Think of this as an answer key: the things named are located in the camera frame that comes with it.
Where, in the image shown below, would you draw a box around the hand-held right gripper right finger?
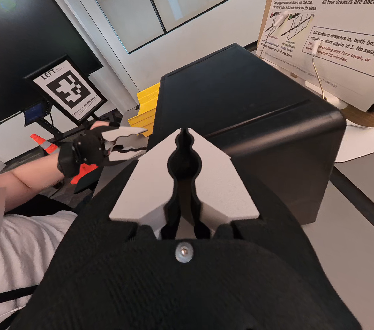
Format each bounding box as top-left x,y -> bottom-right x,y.
186,128 -> 260,237

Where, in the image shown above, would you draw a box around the black strap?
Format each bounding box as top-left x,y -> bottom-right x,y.
0,286 -> 40,304

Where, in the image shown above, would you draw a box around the person's left forearm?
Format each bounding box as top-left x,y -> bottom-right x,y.
0,162 -> 64,215

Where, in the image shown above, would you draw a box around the white plug cable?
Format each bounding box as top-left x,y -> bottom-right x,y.
310,39 -> 328,101

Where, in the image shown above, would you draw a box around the orange traffic cone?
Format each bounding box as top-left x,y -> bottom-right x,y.
30,134 -> 98,185

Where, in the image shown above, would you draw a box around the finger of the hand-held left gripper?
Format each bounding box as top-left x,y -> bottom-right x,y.
107,146 -> 148,163
102,126 -> 148,142

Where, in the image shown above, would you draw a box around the instruction poster on cardboard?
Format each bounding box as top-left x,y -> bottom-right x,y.
256,0 -> 374,112

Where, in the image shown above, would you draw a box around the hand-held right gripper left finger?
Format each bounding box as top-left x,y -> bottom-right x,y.
109,128 -> 184,239

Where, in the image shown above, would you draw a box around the person's white shirt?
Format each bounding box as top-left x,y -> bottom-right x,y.
0,210 -> 78,319

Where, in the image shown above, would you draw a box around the black monitor screen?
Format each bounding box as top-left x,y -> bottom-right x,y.
0,0 -> 104,123

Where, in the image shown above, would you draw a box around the black drawer cabinet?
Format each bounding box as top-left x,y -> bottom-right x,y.
146,43 -> 347,225

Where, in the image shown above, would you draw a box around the yellow plastic bin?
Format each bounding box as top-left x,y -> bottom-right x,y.
128,82 -> 161,137

